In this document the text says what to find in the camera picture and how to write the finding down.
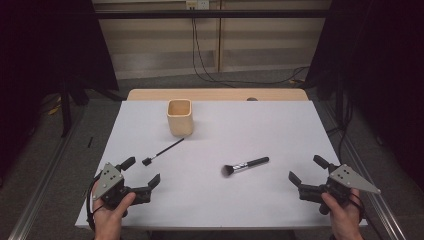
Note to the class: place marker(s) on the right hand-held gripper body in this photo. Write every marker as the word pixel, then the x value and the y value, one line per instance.
pixel 346 178

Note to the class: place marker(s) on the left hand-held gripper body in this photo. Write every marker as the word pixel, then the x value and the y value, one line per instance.
pixel 108 180

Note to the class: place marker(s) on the thin black makeup brush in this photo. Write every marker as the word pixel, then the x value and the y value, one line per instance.
pixel 163 152

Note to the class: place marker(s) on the beige square cup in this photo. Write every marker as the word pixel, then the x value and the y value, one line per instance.
pixel 180 120

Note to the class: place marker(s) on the person's left hand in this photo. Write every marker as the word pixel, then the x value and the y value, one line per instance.
pixel 108 220

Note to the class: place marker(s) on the person's right hand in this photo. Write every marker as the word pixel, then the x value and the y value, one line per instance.
pixel 343 220

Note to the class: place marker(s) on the small black floor item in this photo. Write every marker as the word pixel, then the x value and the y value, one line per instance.
pixel 90 142

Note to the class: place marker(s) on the white table cover sheet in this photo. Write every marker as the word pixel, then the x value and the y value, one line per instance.
pixel 216 200

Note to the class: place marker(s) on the black metal stand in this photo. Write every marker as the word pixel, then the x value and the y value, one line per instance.
pixel 66 113

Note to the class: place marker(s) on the dark round table grommet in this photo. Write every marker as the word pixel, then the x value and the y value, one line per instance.
pixel 252 99

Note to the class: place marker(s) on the wooden table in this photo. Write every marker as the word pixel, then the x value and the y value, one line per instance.
pixel 206 94

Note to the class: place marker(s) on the dark curtain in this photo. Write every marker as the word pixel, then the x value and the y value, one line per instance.
pixel 50 50
pixel 383 66

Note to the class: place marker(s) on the black horizontal bar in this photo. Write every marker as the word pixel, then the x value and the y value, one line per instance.
pixel 166 14

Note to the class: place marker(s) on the aluminium floor rail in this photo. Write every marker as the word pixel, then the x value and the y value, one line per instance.
pixel 376 200
pixel 36 196

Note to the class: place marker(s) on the white wall socket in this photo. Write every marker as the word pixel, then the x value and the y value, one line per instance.
pixel 197 4

